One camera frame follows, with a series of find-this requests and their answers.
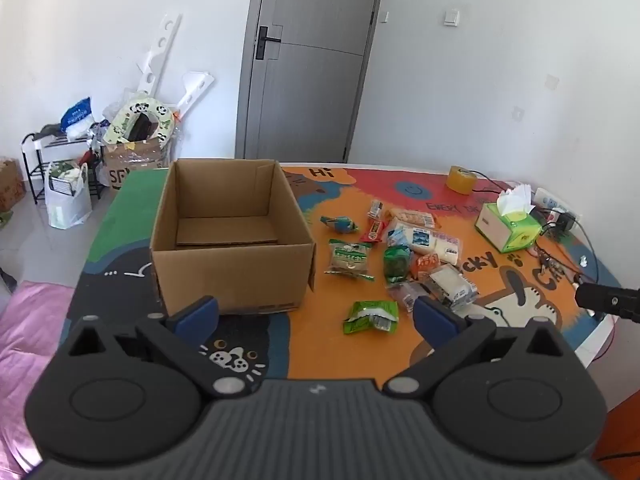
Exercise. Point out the bright green foil packet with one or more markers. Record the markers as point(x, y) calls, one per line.
point(367, 310)

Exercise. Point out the dark green snack packet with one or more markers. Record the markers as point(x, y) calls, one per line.
point(396, 262)

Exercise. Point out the blue plastic bag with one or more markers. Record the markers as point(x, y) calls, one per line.
point(77, 112)

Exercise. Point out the clear wall hook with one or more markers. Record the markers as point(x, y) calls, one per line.
point(551, 80)

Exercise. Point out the clear white cake packet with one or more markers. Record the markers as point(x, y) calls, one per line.
point(450, 284)

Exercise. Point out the blue green candy packet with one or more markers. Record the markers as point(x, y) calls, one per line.
point(341, 223)

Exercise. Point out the white light switch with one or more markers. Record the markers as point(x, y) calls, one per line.
point(451, 16)

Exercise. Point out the red snack bar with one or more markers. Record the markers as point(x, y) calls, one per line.
point(372, 231)

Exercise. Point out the white snack packet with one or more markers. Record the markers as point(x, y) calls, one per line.
point(446, 250)

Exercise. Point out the small clear snack packet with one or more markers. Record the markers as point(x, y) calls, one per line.
point(406, 292)

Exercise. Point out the small brown snack packet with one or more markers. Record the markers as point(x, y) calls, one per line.
point(376, 208)

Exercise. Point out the grey door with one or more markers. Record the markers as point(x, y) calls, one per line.
point(310, 85)

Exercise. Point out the small red print cardboard box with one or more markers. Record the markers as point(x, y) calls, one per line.
point(10, 187)

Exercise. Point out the white power strip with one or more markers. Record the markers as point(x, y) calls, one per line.
point(545, 195)

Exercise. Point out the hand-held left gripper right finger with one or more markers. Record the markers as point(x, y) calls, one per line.
point(435, 320)

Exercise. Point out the tall white foam board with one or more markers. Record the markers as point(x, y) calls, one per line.
point(160, 45)

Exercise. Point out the pink blanket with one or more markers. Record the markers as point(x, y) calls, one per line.
point(25, 335)

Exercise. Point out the black charger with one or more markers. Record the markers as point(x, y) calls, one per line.
point(567, 222)

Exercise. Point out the taped brown cardboard box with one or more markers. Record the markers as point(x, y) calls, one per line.
point(135, 157)

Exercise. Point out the orange cracker packet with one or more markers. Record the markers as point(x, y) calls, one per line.
point(412, 217)

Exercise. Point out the white blue bread packet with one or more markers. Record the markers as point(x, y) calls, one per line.
point(415, 237)

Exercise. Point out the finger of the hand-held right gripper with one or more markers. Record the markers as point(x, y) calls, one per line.
point(610, 301)

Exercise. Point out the green beige biscuit packet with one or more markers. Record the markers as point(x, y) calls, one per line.
point(350, 258)

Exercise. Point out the short white foam board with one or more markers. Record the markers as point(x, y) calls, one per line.
point(195, 87)

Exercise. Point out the small orange snack packet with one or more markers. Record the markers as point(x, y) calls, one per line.
point(427, 262)

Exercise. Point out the white shopping bag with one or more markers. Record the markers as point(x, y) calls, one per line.
point(65, 210)

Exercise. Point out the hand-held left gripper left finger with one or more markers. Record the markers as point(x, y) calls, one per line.
point(197, 317)

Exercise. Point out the yellow tape roll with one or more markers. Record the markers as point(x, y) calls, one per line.
point(461, 180)

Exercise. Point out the green tissue box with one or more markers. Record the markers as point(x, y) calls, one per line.
point(520, 232)

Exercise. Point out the colourful cartoon cat mat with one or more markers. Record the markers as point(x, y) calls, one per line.
point(325, 342)

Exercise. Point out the black shoe rack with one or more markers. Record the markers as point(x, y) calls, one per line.
point(60, 141)

